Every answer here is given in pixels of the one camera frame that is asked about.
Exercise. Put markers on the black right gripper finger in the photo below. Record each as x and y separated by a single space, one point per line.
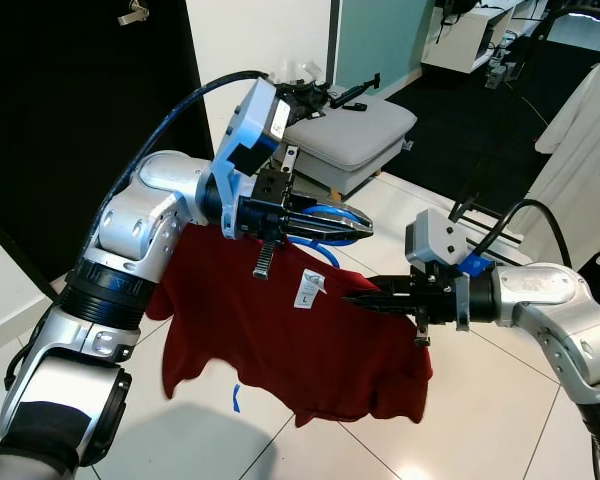
390 292
395 303

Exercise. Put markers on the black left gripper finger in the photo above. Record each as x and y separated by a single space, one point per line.
325 217
320 236

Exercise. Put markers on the blue plastic hanger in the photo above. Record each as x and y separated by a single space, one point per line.
332 209

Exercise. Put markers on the dark red garment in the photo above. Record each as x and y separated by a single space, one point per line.
280 340

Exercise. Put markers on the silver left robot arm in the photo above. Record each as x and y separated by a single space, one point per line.
130 230

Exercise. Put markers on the grey upholstered ottoman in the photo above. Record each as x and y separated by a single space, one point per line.
360 130

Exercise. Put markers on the black metal clothes rack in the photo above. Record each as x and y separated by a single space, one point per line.
477 190

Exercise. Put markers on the black floor mat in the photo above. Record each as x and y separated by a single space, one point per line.
450 130

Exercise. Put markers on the blue tape strip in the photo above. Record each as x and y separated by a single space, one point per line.
236 398

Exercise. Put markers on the white hanging garment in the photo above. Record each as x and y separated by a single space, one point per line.
585 170

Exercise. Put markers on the white desk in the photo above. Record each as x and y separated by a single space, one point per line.
465 45

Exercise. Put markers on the black door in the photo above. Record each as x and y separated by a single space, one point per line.
60 100

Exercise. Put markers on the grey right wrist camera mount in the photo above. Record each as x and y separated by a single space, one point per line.
435 240

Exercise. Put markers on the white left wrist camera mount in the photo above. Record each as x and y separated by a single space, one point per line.
248 115

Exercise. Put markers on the black camera gear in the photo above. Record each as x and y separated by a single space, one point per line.
305 98

